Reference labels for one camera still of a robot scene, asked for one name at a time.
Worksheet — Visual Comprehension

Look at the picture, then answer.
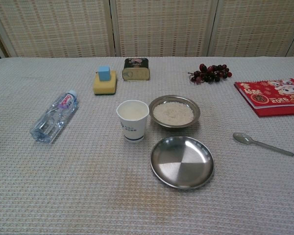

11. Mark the metal spoon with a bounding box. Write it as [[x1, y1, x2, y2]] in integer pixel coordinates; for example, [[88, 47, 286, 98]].
[[232, 132, 294, 157]]

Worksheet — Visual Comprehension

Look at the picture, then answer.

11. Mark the white paper cup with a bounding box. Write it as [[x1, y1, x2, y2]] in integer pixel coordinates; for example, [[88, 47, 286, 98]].
[[116, 99, 149, 143]]

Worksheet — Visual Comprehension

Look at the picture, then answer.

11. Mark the steel bowl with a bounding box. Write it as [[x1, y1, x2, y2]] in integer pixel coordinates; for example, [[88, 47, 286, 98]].
[[148, 94, 201, 130]]

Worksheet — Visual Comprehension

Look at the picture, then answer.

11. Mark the empty steel plate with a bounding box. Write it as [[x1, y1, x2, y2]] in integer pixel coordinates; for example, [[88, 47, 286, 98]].
[[150, 136, 215, 191]]

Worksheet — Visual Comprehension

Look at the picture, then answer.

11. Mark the black luncheon meat can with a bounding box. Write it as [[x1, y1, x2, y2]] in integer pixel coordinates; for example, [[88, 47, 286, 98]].
[[122, 58, 151, 81]]

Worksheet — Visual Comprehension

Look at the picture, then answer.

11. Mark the yellow sponge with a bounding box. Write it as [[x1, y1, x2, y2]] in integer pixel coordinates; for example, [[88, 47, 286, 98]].
[[93, 70, 118, 95]]

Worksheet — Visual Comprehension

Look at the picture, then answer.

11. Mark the light blue cube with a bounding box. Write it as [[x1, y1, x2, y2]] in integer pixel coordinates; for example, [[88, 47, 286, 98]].
[[98, 66, 111, 82]]

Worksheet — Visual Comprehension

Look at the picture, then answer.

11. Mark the dark red grape bunch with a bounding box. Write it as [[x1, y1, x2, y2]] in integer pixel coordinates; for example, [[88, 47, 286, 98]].
[[188, 63, 233, 86]]

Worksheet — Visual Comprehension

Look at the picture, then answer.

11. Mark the clear plastic water bottle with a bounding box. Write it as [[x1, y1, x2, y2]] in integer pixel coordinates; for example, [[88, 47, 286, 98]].
[[29, 89, 78, 144]]

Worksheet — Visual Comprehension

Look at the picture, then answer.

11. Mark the beige woven tablecloth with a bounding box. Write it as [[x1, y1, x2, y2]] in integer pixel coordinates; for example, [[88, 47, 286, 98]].
[[0, 56, 294, 235]]

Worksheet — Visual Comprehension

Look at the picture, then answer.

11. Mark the woven bamboo folding screen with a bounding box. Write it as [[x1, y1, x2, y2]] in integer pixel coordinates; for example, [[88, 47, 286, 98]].
[[0, 0, 294, 58]]

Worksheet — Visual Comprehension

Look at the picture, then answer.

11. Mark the red 2026 calendar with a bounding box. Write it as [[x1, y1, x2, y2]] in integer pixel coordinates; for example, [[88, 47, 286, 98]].
[[234, 78, 294, 118]]

